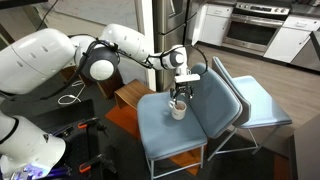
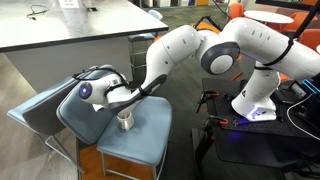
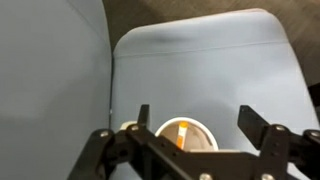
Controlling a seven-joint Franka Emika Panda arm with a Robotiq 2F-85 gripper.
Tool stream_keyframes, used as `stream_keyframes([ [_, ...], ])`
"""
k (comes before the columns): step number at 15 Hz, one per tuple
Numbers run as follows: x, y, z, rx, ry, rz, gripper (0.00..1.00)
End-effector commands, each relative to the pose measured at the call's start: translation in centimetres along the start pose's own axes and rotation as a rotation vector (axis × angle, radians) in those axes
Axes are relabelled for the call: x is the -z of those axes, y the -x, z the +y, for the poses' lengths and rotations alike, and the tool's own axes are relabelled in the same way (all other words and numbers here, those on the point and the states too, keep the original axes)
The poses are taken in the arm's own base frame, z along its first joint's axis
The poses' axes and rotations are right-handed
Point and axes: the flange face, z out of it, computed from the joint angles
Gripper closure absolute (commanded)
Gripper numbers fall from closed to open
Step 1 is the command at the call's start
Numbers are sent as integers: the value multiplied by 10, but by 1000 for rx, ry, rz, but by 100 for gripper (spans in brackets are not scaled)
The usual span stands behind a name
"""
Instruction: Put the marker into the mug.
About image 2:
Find white ceramic mug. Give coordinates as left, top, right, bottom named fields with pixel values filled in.
left=116, top=112, right=135, bottom=132

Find black orange clamp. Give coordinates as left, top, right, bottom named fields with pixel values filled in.
left=208, top=114, right=230, bottom=127
left=195, top=90, right=221, bottom=115

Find blue padded chair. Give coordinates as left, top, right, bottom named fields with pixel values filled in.
left=7, top=65, right=99, bottom=175
left=56, top=64, right=173, bottom=180

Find light blue bar stool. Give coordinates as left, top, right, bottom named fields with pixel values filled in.
left=127, top=9, right=165, bottom=73

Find black robot cart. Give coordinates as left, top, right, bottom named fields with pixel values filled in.
left=191, top=77, right=320, bottom=180

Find grey counter table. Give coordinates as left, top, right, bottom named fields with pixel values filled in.
left=0, top=0, right=170, bottom=95

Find orange lounge chair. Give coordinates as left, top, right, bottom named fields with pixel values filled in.
left=227, top=2, right=245, bottom=22
left=297, top=28, right=320, bottom=52

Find white paper sign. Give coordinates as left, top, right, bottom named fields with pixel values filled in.
left=58, top=0, right=81, bottom=10

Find white round table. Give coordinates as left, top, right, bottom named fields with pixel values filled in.
left=243, top=9, right=295, bottom=25

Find black control box blue lights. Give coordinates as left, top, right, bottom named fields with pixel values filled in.
left=287, top=78, right=320, bottom=105

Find white cable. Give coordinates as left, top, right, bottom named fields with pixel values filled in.
left=286, top=92, right=320, bottom=142

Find black cable on counter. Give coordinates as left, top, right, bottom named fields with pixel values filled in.
left=26, top=4, right=51, bottom=21

